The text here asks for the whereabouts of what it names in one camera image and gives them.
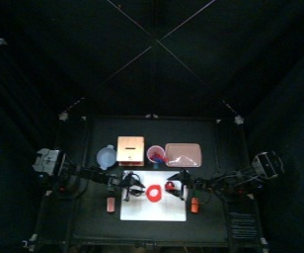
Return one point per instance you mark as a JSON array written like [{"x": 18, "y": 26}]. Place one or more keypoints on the white frame corner bracket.
[
  {"x": 64, "y": 115},
  {"x": 239, "y": 119}
]

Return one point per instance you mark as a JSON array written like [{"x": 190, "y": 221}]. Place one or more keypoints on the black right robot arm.
[{"x": 243, "y": 174}]

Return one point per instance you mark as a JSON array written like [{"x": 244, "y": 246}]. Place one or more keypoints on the clear plastic bag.
[{"x": 182, "y": 160}]

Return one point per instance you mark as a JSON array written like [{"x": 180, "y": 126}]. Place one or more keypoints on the red plastic tool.
[{"x": 158, "y": 155}]

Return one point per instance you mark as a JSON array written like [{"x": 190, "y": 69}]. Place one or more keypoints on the orange oblong block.
[{"x": 194, "y": 205}]

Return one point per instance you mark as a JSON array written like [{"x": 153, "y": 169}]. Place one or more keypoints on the wooden box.
[{"x": 130, "y": 150}]

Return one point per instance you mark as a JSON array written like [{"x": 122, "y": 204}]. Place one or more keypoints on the small red dough lump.
[{"x": 169, "y": 186}]

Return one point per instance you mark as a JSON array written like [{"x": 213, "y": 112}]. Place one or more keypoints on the blue plastic tool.
[{"x": 160, "y": 160}]

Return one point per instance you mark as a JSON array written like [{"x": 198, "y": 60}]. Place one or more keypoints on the light blue bowl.
[{"x": 106, "y": 157}]

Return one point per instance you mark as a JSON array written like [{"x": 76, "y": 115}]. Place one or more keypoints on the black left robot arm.
[{"x": 78, "y": 171}]

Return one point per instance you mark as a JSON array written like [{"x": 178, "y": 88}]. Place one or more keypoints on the brown oblong block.
[{"x": 110, "y": 204}]

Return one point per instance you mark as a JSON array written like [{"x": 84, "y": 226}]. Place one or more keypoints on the white frame middle bracket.
[{"x": 150, "y": 116}]

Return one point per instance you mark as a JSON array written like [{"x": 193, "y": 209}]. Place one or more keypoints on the white rectangular work mat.
[{"x": 158, "y": 210}]

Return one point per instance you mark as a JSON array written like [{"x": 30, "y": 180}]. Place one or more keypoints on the pink square tray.
[{"x": 182, "y": 151}]

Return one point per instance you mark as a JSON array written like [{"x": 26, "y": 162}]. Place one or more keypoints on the white text label sticker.
[{"x": 243, "y": 225}]

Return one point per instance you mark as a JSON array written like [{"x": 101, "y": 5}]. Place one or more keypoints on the pink plastic cup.
[{"x": 153, "y": 152}]

